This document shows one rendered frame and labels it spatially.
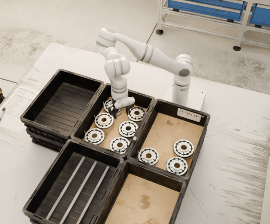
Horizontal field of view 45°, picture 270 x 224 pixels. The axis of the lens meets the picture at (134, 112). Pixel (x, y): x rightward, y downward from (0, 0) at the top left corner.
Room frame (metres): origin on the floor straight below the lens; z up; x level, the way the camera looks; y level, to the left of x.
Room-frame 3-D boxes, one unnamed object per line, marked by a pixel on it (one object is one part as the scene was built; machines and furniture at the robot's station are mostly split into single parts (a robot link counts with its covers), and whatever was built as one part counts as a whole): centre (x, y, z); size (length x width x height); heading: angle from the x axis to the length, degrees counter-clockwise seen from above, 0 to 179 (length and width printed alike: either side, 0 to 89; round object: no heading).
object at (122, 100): (0.94, 0.06, 1.17); 0.11 x 0.09 x 0.06; 21
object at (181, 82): (1.23, -0.26, 1.01); 0.09 x 0.09 x 0.17; 85
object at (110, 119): (1.03, 0.16, 0.86); 0.10 x 0.10 x 0.01
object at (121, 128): (0.97, 0.04, 0.86); 0.10 x 0.10 x 0.01
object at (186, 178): (0.87, -0.17, 0.92); 0.40 x 0.30 x 0.02; 155
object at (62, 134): (1.13, 0.38, 0.92); 0.40 x 0.30 x 0.02; 155
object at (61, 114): (1.13, 0.38, 0.87); 0.40 x 0.30 x 0.11; 155
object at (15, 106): (1.27, 0.71, 0.70); 0.33 x 0.23 x 0.01; 158
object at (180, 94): (1.22, -0.26, 0.85); 0.09 x 0.09 x 0.17; 79
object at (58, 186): (0.64, 0.27, 0.87); 0.40 x 0.30 x 0.11; 155
